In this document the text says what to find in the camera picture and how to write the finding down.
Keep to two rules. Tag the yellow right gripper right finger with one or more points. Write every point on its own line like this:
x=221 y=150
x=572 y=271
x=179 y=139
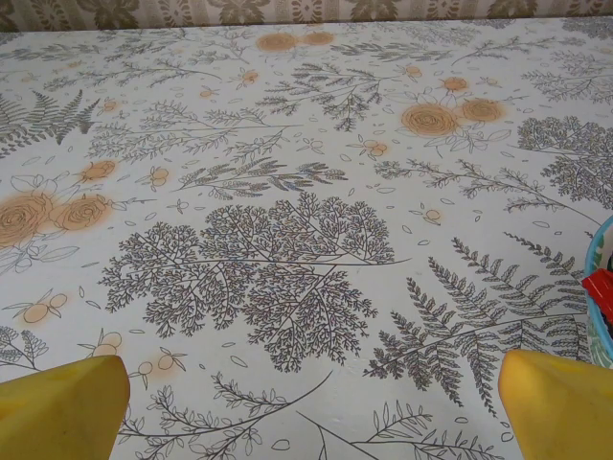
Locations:
x=560 y=412

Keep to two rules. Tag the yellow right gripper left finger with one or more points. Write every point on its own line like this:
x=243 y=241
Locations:
x=57 y=412

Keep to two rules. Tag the patterned ceramic candy bowl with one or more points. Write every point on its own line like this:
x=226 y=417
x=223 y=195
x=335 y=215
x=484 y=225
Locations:
x=596 y=345

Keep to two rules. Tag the red wrapped candy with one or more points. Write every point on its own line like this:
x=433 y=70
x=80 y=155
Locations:
x=598 y=283

